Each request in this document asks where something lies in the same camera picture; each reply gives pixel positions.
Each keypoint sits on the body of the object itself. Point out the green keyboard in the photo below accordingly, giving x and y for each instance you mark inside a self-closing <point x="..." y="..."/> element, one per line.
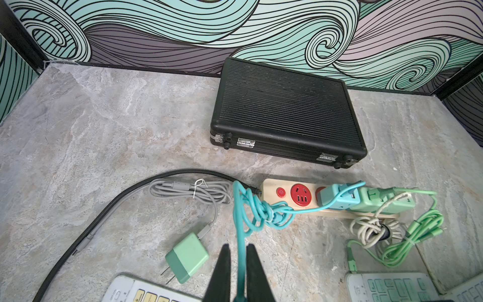
<point x="391" y="287"/>

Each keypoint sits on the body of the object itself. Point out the light green charger adapter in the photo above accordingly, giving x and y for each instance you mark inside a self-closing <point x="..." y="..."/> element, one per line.
<point x="187" y="257"/>

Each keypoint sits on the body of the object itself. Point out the black flat box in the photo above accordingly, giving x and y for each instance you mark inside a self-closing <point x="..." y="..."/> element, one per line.
<point x="286" y="113"/>

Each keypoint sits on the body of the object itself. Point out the wooden power strip green plugs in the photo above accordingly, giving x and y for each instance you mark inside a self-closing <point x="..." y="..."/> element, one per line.
<point x="364" y="201"/>

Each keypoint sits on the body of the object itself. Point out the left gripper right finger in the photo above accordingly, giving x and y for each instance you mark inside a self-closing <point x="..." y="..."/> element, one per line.
<point x="258" y="288"/>

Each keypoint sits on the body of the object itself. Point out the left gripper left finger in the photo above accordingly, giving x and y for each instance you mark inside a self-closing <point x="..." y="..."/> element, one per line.
<point x="219" y="286"/>

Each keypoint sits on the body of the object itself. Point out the white keyboard far right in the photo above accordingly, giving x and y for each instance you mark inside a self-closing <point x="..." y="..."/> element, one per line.
<point x="470" y="291"/>

